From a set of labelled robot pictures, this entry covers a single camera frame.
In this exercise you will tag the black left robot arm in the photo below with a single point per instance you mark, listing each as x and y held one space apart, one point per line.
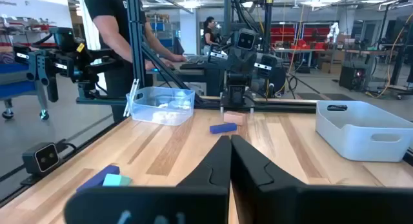
237 95

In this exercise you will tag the cardboard box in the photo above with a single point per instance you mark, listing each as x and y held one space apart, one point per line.
330 67

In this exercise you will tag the blue rectangular block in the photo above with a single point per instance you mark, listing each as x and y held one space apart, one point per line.
223 128
96 179

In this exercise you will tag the white plastic bin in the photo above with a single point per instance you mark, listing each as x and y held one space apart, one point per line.
361 143

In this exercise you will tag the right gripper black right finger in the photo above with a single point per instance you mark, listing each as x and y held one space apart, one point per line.
274 198

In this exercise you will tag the blue rolling cart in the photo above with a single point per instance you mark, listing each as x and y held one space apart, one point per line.
16 83

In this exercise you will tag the tan wooden block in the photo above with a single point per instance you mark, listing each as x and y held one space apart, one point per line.
234 118

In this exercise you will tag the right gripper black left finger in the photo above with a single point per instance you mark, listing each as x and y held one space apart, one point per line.
206 191

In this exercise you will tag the black table-level camera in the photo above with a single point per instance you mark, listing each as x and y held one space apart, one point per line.
42 157

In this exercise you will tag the black computer tower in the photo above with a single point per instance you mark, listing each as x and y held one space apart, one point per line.
352 78

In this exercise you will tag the person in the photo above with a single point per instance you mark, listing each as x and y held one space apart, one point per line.
109 24
209 35

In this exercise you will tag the teal triangular block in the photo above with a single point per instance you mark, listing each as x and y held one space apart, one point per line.
116 180

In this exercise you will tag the dark pole with yellow band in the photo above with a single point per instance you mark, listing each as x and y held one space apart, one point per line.
268 24

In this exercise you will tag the black desk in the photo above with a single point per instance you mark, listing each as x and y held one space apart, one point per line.
193 72

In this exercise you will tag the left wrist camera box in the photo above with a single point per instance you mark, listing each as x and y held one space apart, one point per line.
246 40

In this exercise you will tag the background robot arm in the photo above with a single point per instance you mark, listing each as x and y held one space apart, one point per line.
217 55
264 66

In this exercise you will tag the red storage shelving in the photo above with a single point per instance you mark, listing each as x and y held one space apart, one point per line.
284 35

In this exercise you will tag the clear plastic bin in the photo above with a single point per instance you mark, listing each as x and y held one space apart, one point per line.
161 106

